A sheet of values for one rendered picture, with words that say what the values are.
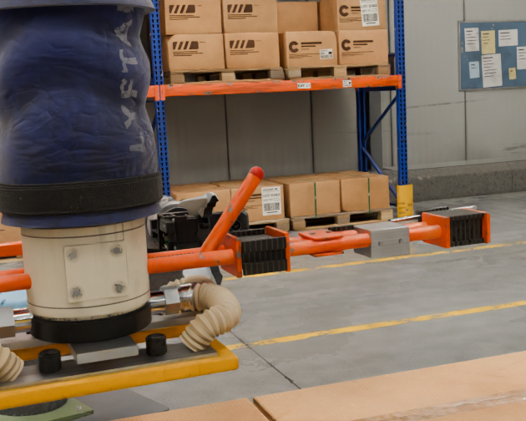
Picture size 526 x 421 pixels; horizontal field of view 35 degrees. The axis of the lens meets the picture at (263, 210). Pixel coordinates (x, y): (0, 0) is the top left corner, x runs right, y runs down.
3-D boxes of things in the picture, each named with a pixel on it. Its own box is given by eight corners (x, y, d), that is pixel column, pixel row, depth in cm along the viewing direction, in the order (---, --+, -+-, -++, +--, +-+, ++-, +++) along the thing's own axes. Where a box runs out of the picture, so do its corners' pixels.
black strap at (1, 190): (2, 222, 103) (-1, 190, 103) (-8, 202, 125) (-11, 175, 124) (181, 205, 111) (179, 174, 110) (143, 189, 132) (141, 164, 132)
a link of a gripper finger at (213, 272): (189, 301, 139) (175, 261, 146) (223, 296, 142) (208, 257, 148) (191, 288, 137) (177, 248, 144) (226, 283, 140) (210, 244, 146)
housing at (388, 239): (371, 259, 131) (371, 230, 130) (352, 252, 137) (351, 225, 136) (412, 254, 133) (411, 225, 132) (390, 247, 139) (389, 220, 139)
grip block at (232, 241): (239, 279, 122) (237, 239, 121) (219, 267, 131) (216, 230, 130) (293, 272, 125) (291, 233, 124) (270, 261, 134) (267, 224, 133)
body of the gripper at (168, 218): (168, 260, 144) (151, 249, 155) (215, 254, 147) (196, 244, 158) (164, 215, 143) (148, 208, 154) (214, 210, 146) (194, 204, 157)
